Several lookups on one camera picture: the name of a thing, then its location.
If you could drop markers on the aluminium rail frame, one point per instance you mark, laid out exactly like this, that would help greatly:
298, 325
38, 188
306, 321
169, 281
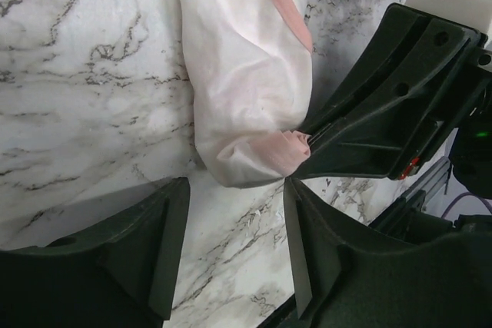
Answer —
414, 198

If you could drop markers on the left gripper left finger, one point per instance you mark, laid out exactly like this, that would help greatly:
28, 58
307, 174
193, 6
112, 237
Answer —
120, 272

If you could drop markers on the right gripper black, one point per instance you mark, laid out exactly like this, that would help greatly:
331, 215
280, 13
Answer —
355, 135

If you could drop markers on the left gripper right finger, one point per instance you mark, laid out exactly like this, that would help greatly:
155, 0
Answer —
410, 270

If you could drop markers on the white pink underwear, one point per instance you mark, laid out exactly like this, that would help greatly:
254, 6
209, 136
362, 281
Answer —
250, 65

